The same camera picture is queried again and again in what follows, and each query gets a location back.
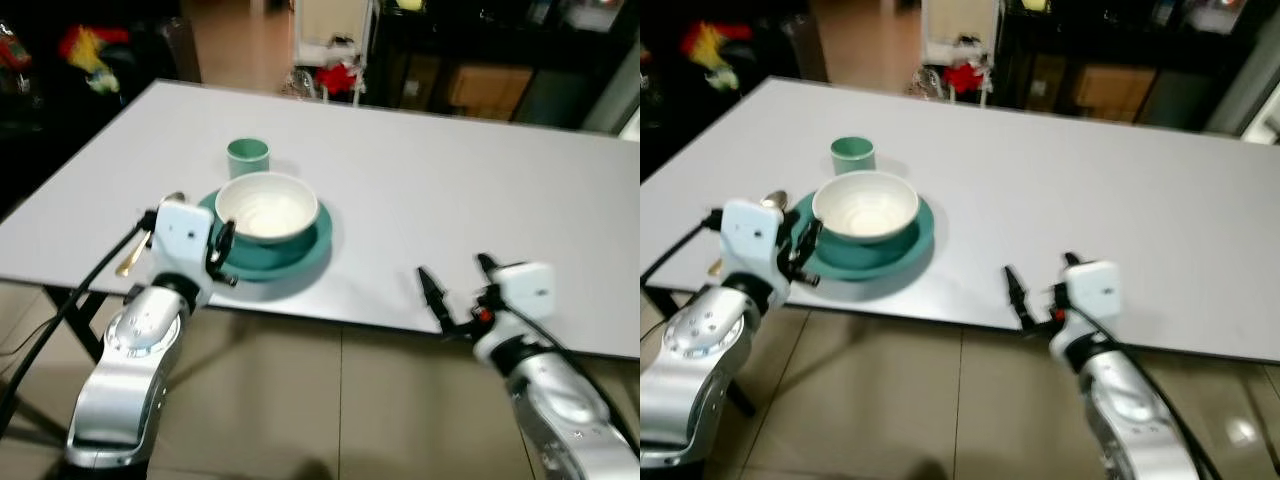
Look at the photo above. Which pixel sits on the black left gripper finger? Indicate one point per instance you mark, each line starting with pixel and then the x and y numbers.
pixel 806 276
pixel 226 277
pixel 226 235
pixel 808 233

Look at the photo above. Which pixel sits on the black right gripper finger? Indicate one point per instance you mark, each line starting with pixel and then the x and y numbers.
pixel 1020 295
pixel 489 273
pixel 437 295
pixel 1071 261

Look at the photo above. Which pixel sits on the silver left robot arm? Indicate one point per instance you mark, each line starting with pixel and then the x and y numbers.
pixel 135 370
pixel 690 370

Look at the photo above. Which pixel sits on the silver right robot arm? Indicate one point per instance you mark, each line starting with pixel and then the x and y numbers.
pixel 1130 410
pixel 560 410

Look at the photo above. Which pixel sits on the white ceramic bowl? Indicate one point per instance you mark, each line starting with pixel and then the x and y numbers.
pixel 865 206
pixel 267 208

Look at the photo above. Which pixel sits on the green ceramic plate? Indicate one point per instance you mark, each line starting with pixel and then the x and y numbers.
pixel 290 258
pixel 890 258

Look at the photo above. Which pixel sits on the green ceramic cup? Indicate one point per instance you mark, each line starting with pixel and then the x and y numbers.
pixel 853 156
pixel 247 158

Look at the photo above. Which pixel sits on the brown cardboard box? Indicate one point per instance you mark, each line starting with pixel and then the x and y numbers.
pixel 1115 92
pixel 490 90

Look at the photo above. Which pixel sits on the red cloth object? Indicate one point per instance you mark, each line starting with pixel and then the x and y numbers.
pixel 338 78
pixel 964 78

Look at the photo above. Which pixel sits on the red and yellow toy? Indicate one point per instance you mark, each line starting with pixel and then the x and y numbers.
pixel 85 50
pixel 710 48

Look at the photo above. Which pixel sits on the black cabinet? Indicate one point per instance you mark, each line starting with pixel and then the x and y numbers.
pixel 1190 55
pixel 570 55

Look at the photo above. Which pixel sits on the white framed chair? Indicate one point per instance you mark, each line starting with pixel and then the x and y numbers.
pixel 958 25
pixel 330 25

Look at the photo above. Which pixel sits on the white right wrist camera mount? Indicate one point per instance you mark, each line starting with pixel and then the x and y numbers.
pixel 525 290
pixel 1092 290

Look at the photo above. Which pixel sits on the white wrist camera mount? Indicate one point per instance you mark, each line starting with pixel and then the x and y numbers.
pixel 1092 290
pixel 180 238
pixel 753 238
pixel 525 290

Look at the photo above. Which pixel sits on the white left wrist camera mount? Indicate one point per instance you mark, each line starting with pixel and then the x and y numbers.
pixel 180 238
pixel 753 238

